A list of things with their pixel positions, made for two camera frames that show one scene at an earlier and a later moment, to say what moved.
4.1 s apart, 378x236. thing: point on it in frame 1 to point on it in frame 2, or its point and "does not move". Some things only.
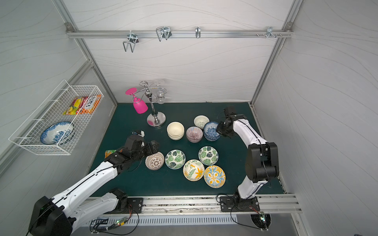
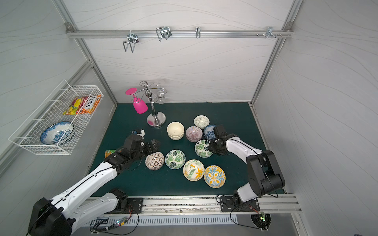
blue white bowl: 210,132 does not move
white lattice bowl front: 154,161 does not move
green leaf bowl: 175,159 does not move
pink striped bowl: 194,133 does not move
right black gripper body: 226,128 to 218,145
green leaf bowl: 208,155 to 202,148
